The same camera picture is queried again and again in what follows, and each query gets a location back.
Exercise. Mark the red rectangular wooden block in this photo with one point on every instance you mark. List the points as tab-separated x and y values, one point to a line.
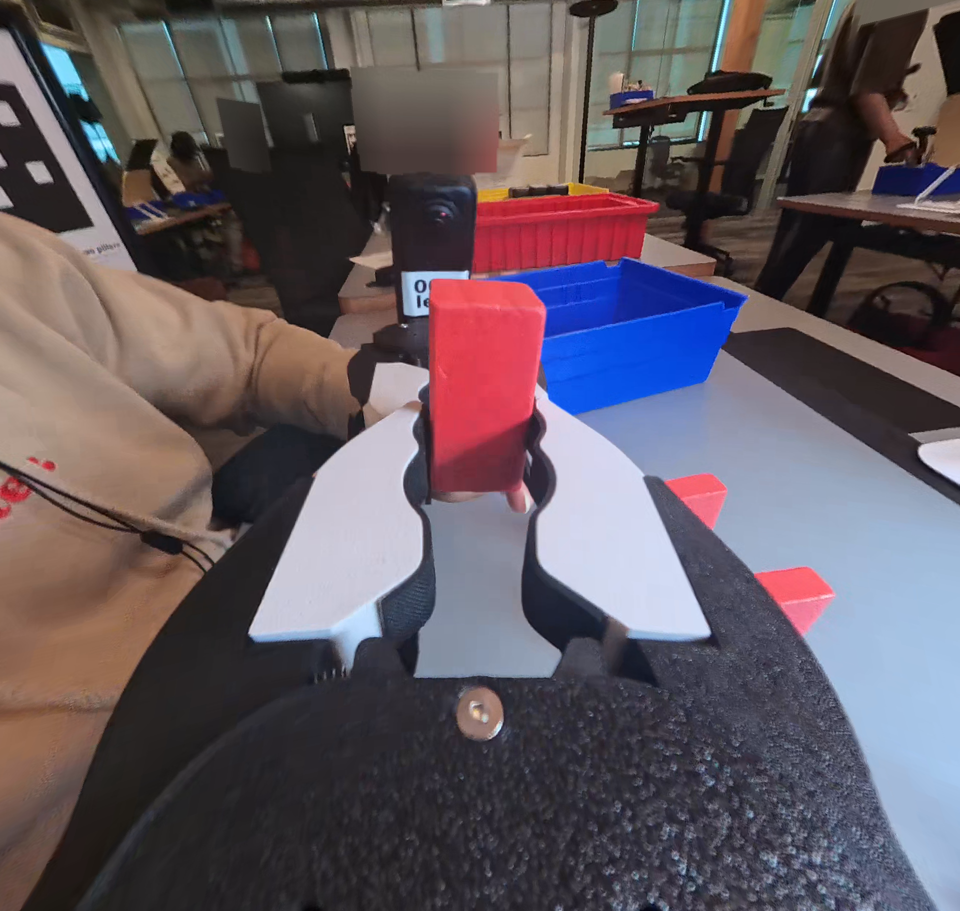
697	495
795	596

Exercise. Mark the black monitor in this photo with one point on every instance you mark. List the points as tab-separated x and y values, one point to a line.
300	116

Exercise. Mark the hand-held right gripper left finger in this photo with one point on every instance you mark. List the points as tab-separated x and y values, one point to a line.
345	551

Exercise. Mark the brown standing desk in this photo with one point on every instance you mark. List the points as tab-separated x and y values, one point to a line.
675	101

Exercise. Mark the person's left hand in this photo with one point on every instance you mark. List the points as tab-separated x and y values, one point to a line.
517	502

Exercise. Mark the small blue box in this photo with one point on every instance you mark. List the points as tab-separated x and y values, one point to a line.
630	99

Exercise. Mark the red plastic bin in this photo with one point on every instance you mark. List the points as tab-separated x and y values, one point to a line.
555	236

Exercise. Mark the loose white paper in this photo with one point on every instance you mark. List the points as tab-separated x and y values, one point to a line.
371	260

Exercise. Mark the black-and-white tag board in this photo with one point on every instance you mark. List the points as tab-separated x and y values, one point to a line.
45	176

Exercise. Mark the person's left forearm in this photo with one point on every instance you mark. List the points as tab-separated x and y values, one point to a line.
225	356

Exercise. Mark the blue plastic bin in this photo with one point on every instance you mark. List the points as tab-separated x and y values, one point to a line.
637	341
900	180

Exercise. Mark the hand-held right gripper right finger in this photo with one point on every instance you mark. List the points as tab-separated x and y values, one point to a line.
622	551

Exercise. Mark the brown wooden desk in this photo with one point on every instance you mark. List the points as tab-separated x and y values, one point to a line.
840	206

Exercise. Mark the black bag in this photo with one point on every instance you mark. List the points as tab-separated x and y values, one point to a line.
727	82
892	318

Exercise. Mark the black office chair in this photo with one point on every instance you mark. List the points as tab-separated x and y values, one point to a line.
742	153

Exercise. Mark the person's beige sweatshirt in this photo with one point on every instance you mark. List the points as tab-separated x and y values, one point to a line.
75	663

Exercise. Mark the black floor lamp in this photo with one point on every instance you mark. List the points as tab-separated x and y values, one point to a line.
592	7

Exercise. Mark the yellow plastic bin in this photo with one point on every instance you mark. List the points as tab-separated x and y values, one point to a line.
495	193

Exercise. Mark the white document stand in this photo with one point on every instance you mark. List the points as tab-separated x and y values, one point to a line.
945	461
937	185

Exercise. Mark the red arch wooden block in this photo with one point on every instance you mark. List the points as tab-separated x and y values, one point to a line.
480	386

